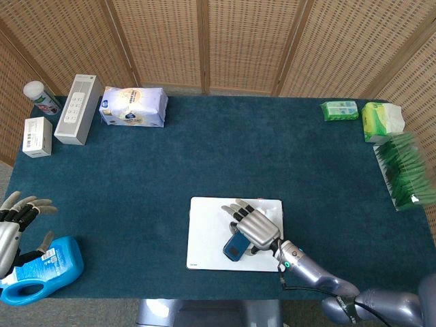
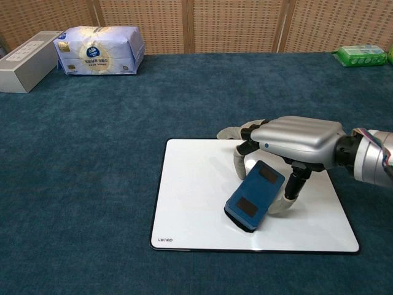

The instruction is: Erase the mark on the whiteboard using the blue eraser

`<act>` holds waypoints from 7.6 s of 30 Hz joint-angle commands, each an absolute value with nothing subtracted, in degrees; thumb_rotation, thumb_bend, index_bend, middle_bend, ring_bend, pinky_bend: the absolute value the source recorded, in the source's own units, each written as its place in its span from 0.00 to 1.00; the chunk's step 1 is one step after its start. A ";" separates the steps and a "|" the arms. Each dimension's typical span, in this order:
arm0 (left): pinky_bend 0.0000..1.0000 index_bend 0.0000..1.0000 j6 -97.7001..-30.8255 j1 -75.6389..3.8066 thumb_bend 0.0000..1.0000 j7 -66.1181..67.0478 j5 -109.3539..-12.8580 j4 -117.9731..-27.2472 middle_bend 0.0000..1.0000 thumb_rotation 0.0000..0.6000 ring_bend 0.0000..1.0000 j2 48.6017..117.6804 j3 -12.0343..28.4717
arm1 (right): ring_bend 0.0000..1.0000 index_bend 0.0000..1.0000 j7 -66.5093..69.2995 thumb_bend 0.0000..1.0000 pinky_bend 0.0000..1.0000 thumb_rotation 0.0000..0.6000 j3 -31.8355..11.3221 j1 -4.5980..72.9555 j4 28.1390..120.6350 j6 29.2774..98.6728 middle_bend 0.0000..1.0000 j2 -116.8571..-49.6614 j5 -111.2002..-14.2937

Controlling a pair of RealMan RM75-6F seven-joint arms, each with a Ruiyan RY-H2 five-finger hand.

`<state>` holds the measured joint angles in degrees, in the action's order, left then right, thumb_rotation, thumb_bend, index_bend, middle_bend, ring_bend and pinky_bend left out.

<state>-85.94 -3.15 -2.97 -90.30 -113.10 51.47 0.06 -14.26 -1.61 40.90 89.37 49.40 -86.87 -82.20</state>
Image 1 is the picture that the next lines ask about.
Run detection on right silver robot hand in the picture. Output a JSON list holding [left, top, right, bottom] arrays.
[[220, 199, 282, 257]]

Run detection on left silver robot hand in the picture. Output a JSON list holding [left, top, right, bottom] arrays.
[[0, 191, 58, 279]]

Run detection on blue board eraser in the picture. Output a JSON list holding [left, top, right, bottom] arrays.
[[223, 232, 252, 262]]

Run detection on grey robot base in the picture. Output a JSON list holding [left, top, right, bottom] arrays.
[[136, 298, 283, 327]]

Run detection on white whiteboard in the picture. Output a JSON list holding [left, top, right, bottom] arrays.
[[185, 196, 284, 273]]

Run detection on blue detergent bottle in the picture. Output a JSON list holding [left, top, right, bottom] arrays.
[[0, 236, 84, 307]]

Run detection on blue carpet table mat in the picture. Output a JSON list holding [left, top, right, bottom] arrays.
[[0, 95, 436, 300]]

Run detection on small white cardboard box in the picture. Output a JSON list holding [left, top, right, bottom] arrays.
[[22, 116, 53, 159]]

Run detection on green wet wipes pack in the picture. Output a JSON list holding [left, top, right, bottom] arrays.
[[319, 99, 360, 123]]

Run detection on canister with white lid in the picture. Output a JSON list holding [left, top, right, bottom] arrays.
[[22, 80, 62, 116]]

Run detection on long white power strip box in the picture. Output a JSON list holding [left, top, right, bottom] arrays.
[[53, 74, 104, 146]]

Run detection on clear box of green packets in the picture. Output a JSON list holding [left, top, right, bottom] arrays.
[[373, 131, 436, 212]]

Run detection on yellow-green facial tissue pack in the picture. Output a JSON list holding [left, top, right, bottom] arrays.
[[360, 101, 406, 144]]

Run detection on white purple tissue pack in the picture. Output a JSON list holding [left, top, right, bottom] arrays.
[[98, 86, 169, 129]]

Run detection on woven wooden folding screen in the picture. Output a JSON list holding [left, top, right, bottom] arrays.
[[0, 0, 436, 246]]

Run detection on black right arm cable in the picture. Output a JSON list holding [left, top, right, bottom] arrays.
[[278, 264, 379, 327]]

